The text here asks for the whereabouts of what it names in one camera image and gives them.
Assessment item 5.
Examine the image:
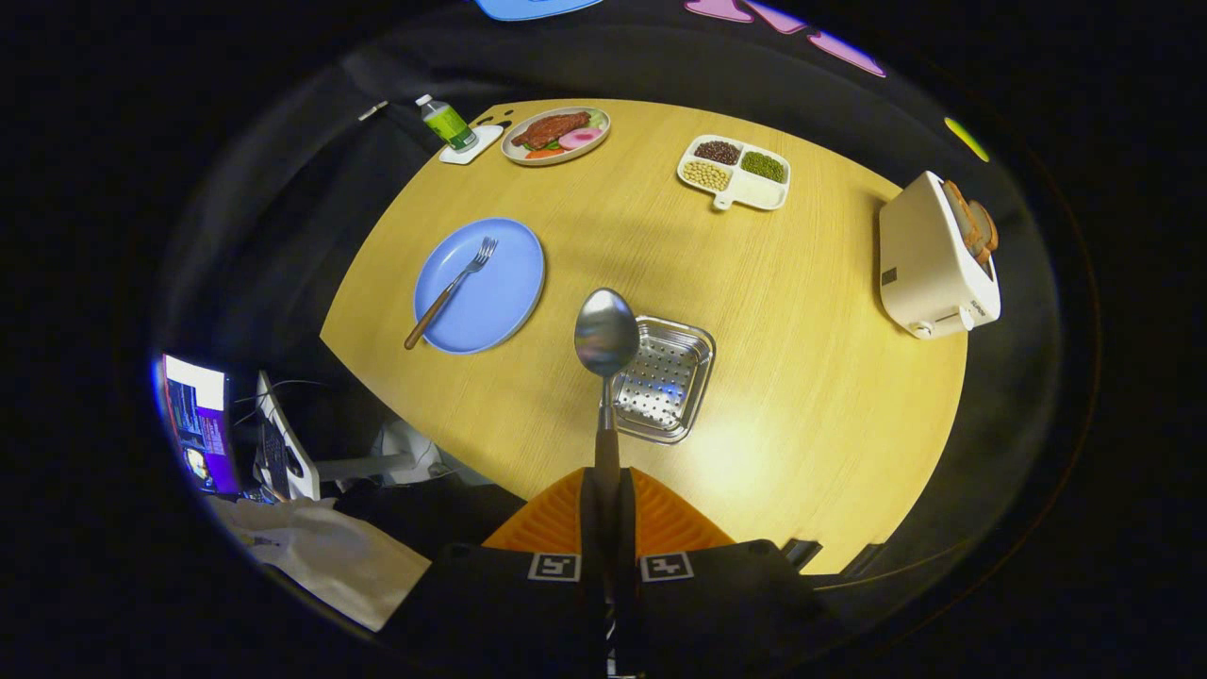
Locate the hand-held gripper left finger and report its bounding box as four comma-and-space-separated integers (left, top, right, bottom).
387, 467, 609, 679

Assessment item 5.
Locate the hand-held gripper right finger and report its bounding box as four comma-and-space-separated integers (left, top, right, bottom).
618, 467, 831, 679

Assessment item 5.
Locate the wooden handle metal spoon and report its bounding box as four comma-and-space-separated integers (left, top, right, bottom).
574, 288, 640, 604

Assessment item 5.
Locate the wooden handle metal fork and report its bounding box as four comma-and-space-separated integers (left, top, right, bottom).
405, 237, 499, 351

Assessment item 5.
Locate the white cloth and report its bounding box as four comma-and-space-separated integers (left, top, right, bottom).
212, 497, 432, 631

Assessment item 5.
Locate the perforated metal basket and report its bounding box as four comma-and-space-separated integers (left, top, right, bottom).
608, 316, 716, 445

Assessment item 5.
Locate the white device stand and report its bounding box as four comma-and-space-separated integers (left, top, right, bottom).
255, 373, 322, 501

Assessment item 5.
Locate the blue plate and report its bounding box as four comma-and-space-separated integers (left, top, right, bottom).
413, 218, 547, 356

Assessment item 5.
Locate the computer monitor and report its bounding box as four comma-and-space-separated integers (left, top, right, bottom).
160, 354, 241, 496

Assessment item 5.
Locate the white toaster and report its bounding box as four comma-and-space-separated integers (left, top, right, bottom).
878, 171, 1002, 340

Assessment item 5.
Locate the white divided bean dish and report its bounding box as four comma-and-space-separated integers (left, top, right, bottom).
676, 134, 792, 211

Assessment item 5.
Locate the beige plate with food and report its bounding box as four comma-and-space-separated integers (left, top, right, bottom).
501, 107, 612, 167

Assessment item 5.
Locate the white square coaster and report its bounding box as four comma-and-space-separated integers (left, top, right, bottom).
439, 124, 504, 166

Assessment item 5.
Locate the brown steak piece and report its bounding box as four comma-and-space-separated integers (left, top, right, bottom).
512, 111, 592, 150

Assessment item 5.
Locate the green label plastic bottle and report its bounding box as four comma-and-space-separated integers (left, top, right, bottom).
416, 93, 478, 153

